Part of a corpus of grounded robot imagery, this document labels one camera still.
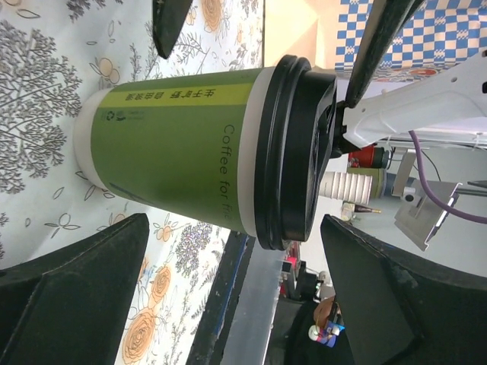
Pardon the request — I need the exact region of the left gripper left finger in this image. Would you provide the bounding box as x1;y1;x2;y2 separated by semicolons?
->
1;214;149;364

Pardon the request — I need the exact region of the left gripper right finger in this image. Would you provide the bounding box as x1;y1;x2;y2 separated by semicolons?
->
320;215;486;364

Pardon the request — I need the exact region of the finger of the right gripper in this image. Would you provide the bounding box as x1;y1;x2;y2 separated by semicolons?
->
151;0;193;59
348;0;423;108

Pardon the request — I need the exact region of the black cup lid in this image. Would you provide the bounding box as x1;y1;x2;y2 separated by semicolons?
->
254;55;336;251

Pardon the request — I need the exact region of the green paper coffee cup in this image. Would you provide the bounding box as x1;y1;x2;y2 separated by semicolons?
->
73;68;272;235

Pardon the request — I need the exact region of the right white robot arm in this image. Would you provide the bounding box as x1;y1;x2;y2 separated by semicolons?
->
263;1;486;153

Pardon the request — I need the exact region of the checkered paper takeout bag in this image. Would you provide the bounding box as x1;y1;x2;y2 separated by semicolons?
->
264;1;486;87

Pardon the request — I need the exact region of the floral table mat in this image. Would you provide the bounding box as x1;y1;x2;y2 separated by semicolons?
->
1;1;264;364

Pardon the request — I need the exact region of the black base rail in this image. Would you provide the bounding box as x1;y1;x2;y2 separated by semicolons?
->
186;231;255;365

